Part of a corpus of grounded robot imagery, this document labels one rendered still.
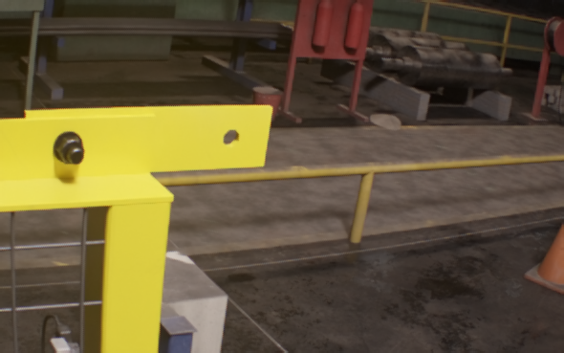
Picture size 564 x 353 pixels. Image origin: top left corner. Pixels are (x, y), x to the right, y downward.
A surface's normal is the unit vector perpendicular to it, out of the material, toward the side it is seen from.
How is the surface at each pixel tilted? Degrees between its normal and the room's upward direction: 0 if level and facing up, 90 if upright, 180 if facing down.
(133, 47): 90
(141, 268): 90
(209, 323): 90
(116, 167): 90
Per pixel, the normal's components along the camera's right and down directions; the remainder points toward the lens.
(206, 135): 0.51, 0.34
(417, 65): -0.85, 0.04
